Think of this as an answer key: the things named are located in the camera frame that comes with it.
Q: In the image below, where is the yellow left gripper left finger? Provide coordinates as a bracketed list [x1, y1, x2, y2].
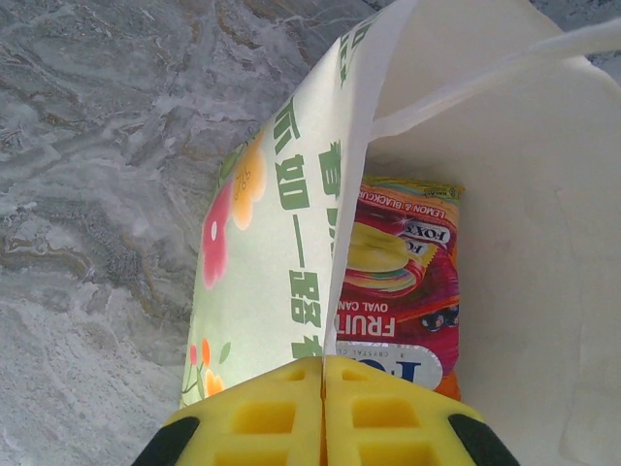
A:
[130, 356, 325, 466]

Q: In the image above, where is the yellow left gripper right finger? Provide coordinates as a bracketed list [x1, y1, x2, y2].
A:
[323, 355, 521, 466]

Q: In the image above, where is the orange Fox's candy packet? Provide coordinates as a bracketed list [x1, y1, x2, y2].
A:
[334, 174, 466, 404]

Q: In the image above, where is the white green paper bag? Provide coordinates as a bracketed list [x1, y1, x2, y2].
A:
[178, 0, 621, 466]

